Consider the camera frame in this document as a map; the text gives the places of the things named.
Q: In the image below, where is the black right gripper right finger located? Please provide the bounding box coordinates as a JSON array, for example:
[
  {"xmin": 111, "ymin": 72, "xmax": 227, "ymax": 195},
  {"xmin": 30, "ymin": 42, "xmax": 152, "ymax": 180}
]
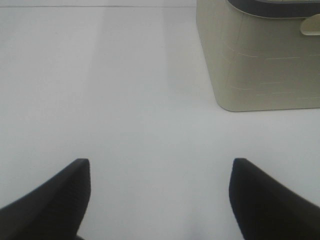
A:
[{"xmin": 228, "ymin": 158, "xmax": 320, "ymax": 240}]

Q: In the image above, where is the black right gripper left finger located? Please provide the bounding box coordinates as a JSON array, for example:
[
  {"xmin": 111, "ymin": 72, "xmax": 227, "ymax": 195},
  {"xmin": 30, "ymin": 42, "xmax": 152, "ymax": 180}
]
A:
[{"xmin": 0, "ymin": 158, "xmax": 90, "ymax": 240}]

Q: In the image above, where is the beige storage bin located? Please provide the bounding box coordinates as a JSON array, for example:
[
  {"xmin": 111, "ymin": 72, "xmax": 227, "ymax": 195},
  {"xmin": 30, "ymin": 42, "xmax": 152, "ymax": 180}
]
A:
[{"xmin": 196, "ymin": 0, "xmax": 320, "ymax": 112}]

